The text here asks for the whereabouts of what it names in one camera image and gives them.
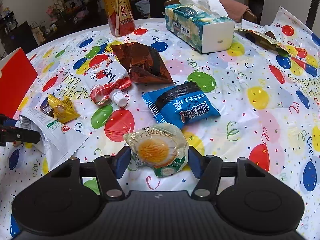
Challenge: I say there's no salted egg packet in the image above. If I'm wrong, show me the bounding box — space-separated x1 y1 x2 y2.
123 122 189 177

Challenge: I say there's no red cardboard box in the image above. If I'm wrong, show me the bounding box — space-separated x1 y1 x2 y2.
0 48 37 118

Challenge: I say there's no silver foil snack bag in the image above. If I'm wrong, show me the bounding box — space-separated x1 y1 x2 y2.
15 107 88 171

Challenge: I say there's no white red drink pouch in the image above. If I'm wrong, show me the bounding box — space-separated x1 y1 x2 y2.
82 60 132 108

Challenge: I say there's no orange drink bottle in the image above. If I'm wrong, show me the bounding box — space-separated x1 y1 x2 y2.
103 0 135 37

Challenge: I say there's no dark red foil packet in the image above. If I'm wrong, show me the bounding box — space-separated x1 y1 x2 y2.
111 42 173 84

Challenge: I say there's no green gold wrapper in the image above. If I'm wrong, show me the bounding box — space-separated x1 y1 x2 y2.
235 28 290 56

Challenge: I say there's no balloon print tablecloth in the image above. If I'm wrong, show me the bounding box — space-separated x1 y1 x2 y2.
0 5 320 240

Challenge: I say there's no pink cloth on chair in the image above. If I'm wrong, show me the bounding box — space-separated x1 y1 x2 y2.
219 0 251 22

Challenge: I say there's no gold foil snack packet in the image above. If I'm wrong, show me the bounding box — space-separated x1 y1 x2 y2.
40 94 80 124

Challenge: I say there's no green tissue box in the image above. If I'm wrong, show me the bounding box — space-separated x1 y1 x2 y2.
164 0 235 54

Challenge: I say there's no blue snack packet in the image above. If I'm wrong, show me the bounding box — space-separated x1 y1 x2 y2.
142 81 220 129

